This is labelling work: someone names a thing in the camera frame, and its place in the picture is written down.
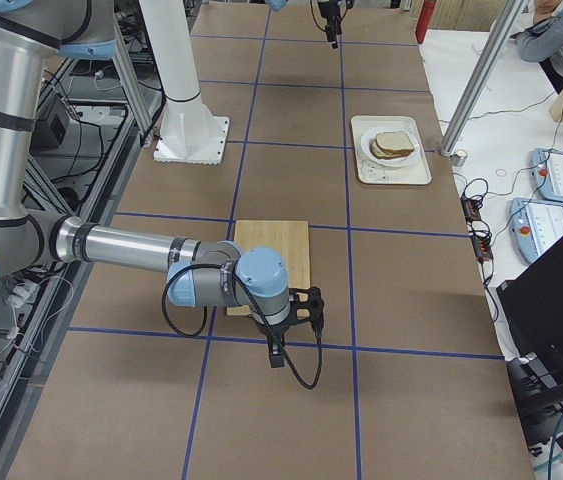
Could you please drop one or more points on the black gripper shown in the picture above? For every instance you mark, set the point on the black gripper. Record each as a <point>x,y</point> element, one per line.
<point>272,331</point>
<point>330,10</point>

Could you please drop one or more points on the white round plate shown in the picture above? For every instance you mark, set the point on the white round plate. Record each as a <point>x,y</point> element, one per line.
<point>368,137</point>

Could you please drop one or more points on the bread slice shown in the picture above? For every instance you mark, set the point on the bread slice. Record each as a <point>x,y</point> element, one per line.
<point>388,154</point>
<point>393,140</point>

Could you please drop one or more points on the bread slice under egg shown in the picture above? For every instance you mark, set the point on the bread slice under egg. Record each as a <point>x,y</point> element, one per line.
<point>388,154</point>

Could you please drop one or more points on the red cylinder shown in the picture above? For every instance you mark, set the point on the red cylinder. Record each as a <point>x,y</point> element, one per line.
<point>423,20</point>

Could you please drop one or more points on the wooden cutting board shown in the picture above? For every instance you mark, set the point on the wooden cutting board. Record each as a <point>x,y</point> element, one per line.
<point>290,238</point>

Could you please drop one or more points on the cream bear tray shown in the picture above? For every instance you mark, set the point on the cream bear tray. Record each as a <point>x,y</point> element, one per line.
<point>411,169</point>

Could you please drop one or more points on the small metal cylinder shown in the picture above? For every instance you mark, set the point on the small metal cylinder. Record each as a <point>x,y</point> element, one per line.
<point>459,158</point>

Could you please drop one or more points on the black usb hub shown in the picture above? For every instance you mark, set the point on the black usb hub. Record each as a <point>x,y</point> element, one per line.
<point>471,209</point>

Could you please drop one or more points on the seated person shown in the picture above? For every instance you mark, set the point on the seated person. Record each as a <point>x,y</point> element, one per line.
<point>541,41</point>

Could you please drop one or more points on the lower blue teach pendant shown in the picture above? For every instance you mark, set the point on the lower blue teach pendant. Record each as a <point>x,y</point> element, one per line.
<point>536,226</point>

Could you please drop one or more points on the black laptop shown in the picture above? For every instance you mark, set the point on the black laptop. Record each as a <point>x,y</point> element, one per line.
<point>533,305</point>

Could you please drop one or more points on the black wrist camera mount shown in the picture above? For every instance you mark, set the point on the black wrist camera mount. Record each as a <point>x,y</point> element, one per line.
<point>307,306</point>

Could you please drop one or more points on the white pedestal column base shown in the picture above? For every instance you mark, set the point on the white pedestal column base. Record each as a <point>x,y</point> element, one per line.
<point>189,132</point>

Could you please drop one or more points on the aluminium frame post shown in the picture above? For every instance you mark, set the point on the aluminium frame post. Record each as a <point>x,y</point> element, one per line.
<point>480,74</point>

